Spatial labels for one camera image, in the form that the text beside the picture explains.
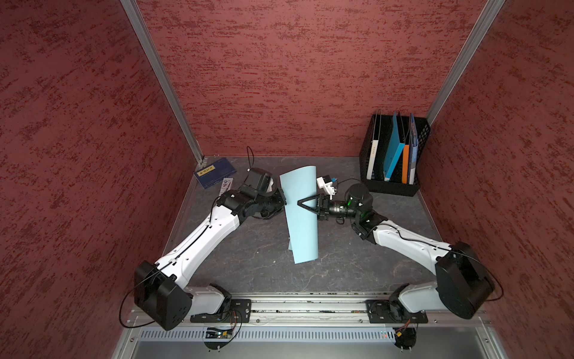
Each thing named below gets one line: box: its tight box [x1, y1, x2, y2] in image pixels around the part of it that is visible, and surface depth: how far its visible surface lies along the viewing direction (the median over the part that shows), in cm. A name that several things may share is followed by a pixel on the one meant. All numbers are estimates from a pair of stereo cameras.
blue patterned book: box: [408, 112, 419, 185], surface depth 93 cm
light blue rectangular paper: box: [279, 166, 319, 265], surface depth 70 cm
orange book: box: [402, 144, 410, 184], surface depth 94 cm
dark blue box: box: [193, 157, 237, 190], surface depth 116 cm
